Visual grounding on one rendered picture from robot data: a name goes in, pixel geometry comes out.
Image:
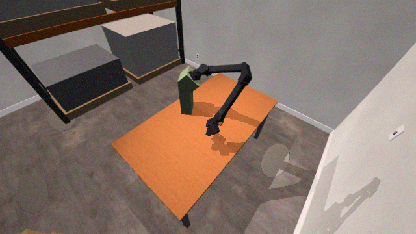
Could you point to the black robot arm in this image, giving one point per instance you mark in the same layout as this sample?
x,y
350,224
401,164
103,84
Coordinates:
x,y
212,123

